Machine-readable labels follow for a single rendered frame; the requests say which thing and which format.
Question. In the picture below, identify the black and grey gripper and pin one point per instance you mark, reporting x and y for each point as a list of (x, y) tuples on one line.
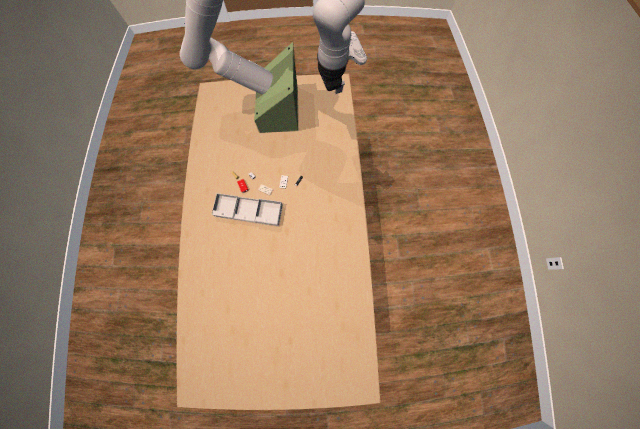
[(334, 67)]

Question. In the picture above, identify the red 9 v battery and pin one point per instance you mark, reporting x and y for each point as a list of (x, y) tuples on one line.
[(242, 185)]

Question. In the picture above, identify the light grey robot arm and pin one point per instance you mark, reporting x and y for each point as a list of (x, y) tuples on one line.
[(330, 17)]

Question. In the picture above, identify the grey rack of three labelled bins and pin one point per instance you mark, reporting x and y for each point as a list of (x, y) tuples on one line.
[(262, 210)]

